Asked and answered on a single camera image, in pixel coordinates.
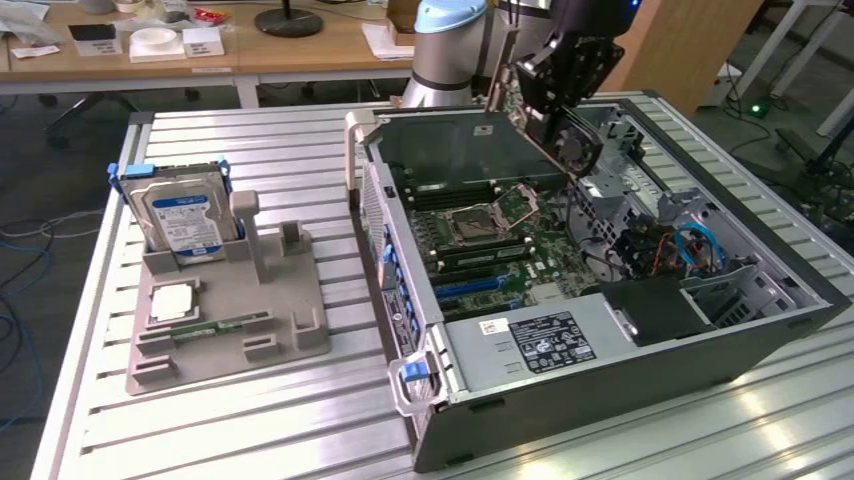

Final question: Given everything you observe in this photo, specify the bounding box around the silver CPU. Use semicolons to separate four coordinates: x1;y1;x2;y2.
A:
148;285;198;321

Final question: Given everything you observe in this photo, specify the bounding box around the grey floor cable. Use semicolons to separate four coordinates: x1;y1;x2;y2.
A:
0;208;102;242

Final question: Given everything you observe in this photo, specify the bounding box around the blue expansion slot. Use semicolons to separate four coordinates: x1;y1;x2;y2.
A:
431;276;511;302

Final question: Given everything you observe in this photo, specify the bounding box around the black wire bundle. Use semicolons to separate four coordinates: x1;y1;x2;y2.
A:
585;224;668;282

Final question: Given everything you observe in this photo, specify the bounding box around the green motherboard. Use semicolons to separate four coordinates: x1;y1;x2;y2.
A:
399;174;601;322

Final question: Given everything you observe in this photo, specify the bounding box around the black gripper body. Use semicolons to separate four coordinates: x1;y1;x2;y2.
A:
549;0;636;51

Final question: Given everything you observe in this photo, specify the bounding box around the black floor stand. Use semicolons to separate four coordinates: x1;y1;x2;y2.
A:
772;99;854;222

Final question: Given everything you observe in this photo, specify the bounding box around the open black PC case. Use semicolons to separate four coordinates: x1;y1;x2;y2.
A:
343;97;854;474

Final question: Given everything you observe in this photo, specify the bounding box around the blue floor cable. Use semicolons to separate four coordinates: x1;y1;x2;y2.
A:
0;238;56;432

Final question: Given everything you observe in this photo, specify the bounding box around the white paper stack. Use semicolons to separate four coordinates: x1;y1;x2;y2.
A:
361;22;416;62

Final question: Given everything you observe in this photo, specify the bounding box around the black chair base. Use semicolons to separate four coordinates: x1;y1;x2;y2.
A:
37;92;138;149

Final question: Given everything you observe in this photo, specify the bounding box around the blue disk wire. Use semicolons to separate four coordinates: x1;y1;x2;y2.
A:
668;224;730;277

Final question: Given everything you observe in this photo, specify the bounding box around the brown cardboard box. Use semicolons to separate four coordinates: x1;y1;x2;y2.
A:
385;0;421;49

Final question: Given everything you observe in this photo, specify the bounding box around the white table frame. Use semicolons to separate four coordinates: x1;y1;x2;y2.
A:
731;0;854;137

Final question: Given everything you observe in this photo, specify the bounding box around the white box with black top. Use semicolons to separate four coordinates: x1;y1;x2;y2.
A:
68;23;124;58

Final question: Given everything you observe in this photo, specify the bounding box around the white box with tape roll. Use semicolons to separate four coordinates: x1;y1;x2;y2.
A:
128;27;188;64

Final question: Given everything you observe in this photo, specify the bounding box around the graphics card with fan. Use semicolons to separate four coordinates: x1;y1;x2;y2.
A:
485;27;605;177

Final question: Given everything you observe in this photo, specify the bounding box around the green RAM stick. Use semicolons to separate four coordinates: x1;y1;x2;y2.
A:
169;313;265;342

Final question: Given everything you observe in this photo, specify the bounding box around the RAM stick with white label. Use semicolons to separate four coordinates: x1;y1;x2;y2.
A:
436;247;535;270

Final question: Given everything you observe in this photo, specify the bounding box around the wooden cabinet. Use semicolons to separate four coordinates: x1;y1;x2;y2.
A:
599;0;766;117

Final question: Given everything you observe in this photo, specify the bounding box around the grey parts rack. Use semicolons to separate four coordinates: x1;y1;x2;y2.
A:
124;188;333;397

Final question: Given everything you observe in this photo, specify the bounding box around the blue disk carrier bracket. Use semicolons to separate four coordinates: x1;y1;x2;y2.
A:
105;155;232;206

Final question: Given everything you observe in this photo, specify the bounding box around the black round lamp base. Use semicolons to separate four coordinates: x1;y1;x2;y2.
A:
252;0;325;39

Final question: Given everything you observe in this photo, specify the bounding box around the low metal disk bay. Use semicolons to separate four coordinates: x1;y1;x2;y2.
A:
678;263;802;332

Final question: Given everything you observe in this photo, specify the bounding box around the tall metal disk bay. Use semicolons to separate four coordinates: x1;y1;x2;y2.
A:
565;107;668;251

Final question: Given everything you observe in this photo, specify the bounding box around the CPU socket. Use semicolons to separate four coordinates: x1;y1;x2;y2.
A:
444;204;516;242

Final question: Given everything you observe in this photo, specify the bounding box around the hard disk with blue label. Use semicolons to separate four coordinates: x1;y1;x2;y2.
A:
118;169;228;261

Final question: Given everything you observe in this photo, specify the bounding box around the open socket cover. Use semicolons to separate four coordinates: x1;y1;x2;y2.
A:
491;181;543;232

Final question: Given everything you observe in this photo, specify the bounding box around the wooden desk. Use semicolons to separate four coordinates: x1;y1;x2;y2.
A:
0;0;428;97

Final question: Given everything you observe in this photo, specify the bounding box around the plain white box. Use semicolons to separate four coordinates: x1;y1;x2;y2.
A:
181;27;224;59

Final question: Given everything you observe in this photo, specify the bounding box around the grey power supply unit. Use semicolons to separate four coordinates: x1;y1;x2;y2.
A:
441;292;643;394

